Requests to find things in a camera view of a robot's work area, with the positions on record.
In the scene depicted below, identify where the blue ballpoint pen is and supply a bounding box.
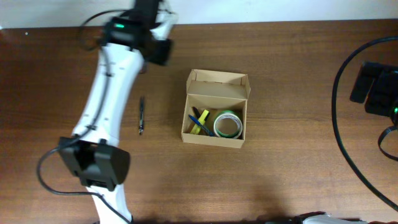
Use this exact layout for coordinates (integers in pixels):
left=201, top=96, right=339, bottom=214
left=188, top=115, right=215, bottom=137

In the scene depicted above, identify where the cardboard box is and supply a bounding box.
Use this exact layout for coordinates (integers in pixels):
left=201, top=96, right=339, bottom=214
left=181, top=69, right=251, bottom=149

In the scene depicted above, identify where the white masking tape roll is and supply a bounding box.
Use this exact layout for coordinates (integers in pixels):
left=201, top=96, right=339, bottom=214
left=213, top=113, right=243, bottom=138

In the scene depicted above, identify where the yellow highlighter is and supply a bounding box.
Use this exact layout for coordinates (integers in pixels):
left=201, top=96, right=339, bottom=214
left=190, top=107, right=210, bottom=134

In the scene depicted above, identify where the black marker pen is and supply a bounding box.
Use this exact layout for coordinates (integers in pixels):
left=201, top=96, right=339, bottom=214
left=192, top=107, right=201, bottom=119

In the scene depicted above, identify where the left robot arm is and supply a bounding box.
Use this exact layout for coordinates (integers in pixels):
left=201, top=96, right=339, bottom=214
left=57, top=10, right=178, bottom=223

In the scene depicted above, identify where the green tape roll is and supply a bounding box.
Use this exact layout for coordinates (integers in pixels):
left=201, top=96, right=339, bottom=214
left=213, top=110, right=244, bottom=139

